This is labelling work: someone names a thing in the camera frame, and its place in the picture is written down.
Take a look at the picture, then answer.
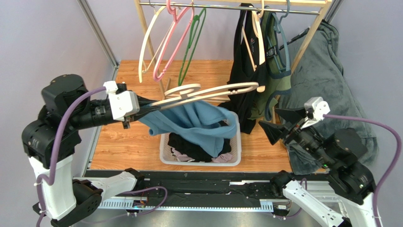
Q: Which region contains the cream plastic hanger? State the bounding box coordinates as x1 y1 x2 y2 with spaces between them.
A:
135 0 166 83

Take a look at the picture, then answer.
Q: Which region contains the beige wooden hanger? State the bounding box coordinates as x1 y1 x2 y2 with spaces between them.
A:
149 82 259 110

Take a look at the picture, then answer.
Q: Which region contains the black tank top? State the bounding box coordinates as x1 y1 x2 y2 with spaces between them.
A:
168 133 231 163

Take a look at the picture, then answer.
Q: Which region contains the green plastic hanger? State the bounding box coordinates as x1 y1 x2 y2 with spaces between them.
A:
177 8 207 86

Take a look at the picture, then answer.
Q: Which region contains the mauve tank top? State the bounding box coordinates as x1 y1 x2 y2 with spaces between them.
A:
171 148 233 163

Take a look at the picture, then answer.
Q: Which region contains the black garment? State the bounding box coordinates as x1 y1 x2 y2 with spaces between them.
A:
219 10 268 134

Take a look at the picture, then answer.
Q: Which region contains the blue tank top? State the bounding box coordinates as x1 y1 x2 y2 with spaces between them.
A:
139 101 237 157

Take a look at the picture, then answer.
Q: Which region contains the pink plastic hanger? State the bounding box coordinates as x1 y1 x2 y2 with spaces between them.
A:
152 0 194 82

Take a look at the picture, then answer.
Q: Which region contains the light wooden hanger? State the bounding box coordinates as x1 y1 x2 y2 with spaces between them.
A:
241 0 267 93

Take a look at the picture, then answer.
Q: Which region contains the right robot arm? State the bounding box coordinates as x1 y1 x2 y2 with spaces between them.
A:
259 106 381 227

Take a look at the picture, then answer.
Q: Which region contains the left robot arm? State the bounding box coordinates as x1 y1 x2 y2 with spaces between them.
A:
22 74 159 227

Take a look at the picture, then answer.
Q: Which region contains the olive green tank top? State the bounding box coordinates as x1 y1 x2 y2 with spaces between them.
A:
250 11 292 120

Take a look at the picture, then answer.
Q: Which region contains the teal plastic hanger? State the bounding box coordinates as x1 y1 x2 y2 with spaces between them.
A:
263 0 292 122

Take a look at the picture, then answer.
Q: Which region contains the white plastic basket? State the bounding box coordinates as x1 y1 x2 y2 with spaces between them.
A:
159 111 242 167

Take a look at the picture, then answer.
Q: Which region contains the grey fleece blanket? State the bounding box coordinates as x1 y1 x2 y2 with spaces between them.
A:
278 21 378 165

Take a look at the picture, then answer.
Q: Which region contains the wooden clothes rack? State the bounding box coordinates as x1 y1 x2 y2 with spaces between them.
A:
153 0 330 121

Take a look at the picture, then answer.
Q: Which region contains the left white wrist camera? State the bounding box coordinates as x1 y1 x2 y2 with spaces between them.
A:
103 81 140 122

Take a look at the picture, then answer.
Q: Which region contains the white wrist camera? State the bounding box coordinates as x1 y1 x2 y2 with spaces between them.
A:
300 96 330 129
103 81 140 122

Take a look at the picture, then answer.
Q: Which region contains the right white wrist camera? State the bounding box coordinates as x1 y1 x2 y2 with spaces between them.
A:
300 96 330 129

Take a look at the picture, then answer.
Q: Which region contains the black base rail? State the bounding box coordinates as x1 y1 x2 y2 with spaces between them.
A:
88 170 303 209

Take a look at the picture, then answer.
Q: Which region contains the aluminium frame post left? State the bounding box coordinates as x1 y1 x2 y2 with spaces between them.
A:
77 0 119 69

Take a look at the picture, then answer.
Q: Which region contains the aluminium frame post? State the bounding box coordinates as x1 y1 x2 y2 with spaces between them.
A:
324 0 344 23
77 0 119 69

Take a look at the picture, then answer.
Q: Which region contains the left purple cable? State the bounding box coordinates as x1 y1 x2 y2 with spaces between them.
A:
34 86 107 227

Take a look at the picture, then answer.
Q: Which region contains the aluminium frame post right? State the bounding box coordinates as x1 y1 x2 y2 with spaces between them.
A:
324 0 344 23

